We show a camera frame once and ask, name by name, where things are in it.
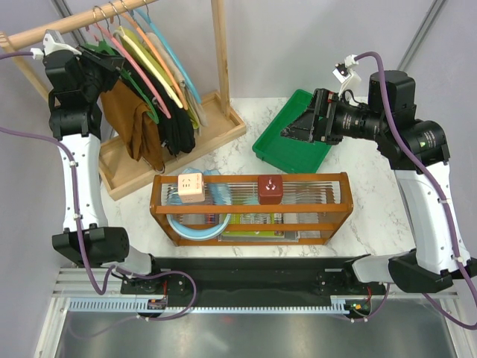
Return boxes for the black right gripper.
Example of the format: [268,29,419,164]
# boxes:
[281,87,388,145]

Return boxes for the green velvet hanger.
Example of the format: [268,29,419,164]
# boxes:
[79,40,160,125]

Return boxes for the mustard brown trousers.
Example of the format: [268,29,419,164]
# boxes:
[101,80,165,172]

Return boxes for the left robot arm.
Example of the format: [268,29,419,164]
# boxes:
[42,45,164,293]

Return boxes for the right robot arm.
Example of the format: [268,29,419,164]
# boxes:
[281,70,476,294]

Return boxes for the cream hanger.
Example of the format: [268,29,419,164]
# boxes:
[113,1,188,118]

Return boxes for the orange hanger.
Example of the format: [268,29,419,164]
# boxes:
[119,0,189,110]

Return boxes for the blue hanger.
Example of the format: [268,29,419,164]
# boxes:
[136,10,202,104]

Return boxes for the pink hanger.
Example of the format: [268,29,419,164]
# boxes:
[92,7,171,119]

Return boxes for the green plastic tray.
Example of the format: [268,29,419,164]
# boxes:
[252,89,331,174]

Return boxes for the beige garment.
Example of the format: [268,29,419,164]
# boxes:
[146,32,208,129]

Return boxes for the red cube power socket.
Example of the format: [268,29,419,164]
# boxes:
[258,175,283,205]

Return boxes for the brown wooden shelf rack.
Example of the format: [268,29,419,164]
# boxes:
[150,172,353,246]

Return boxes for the yellow-green garment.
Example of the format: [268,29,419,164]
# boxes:
[113,26,197,130]

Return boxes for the black garment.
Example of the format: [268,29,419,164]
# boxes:
[123,60,195,156]

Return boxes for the wooden clothes rack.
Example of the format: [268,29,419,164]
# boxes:
[1,1,247,201]

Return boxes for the white manual paper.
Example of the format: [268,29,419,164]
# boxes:
[220,213,300,242]

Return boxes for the pink cube power socket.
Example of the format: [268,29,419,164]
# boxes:
[177,172,206,204]

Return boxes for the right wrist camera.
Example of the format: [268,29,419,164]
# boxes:
[332,54,361,92]

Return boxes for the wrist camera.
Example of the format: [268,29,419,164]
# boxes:
[31,29,81,60]
[332,54,361,92]

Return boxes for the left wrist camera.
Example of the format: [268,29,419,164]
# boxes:
[31,29,81,60]

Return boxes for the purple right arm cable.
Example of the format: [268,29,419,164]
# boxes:
[331,51,477,330]

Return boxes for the grey cable duct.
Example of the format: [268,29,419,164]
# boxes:
[67,297,350,315]

